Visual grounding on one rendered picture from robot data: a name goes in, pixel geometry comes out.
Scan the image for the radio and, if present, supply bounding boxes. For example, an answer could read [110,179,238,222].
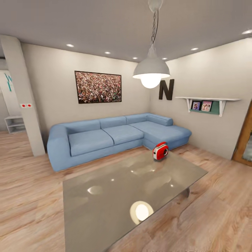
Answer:
[153,142,168,160]

